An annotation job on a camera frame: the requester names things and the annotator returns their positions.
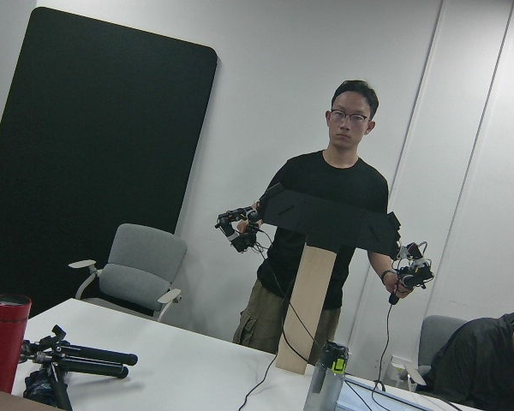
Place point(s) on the standing man in black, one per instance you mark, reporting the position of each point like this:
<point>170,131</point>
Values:
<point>336,173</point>

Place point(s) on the seated person in black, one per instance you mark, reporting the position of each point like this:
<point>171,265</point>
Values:
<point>476,366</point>

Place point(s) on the handheld teleoperation controller right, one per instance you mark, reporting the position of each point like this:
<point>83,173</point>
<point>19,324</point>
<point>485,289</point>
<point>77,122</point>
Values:
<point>418,271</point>

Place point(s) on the red thermos bottle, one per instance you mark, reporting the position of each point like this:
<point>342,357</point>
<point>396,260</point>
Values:
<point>14,313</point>

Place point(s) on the black acoustic panel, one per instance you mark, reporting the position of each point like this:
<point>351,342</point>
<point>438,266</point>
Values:
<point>100,128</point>

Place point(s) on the wooden stand with black top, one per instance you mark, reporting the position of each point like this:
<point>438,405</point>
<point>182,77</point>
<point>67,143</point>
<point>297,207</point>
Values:
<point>327,226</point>

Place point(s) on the clear grey water bottle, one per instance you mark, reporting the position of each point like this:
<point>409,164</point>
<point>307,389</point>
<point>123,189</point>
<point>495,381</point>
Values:
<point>328,378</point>

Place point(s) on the grey office chair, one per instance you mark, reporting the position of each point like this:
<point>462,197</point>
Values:
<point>138,276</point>

